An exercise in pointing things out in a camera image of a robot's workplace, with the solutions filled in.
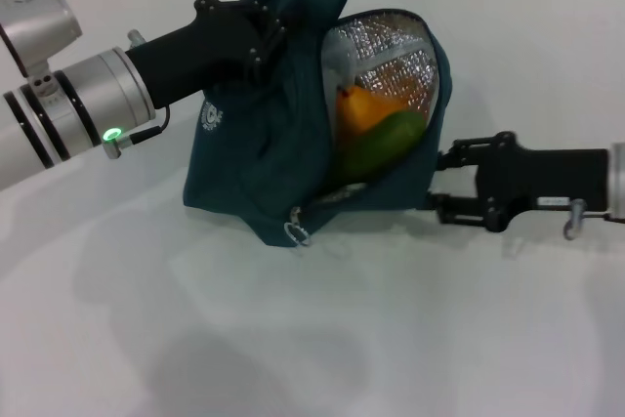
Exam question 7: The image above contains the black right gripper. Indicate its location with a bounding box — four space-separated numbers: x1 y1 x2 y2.
424 131 611 233

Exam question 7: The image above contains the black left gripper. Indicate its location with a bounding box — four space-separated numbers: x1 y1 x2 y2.
124 0 290 108

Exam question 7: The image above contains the green cucumber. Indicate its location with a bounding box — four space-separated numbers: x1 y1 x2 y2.
336 109 427 183

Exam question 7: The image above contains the orange pear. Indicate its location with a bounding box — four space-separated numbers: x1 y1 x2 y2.
334 84 411 140

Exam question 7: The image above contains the dark teal insulated lunch bag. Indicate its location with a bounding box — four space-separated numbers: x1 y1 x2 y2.
181 0 455 248

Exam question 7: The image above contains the white zipper pull ring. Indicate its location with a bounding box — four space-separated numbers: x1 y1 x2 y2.
283 206 312 248

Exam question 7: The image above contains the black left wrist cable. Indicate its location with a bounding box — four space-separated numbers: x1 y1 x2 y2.
104 104 171 160

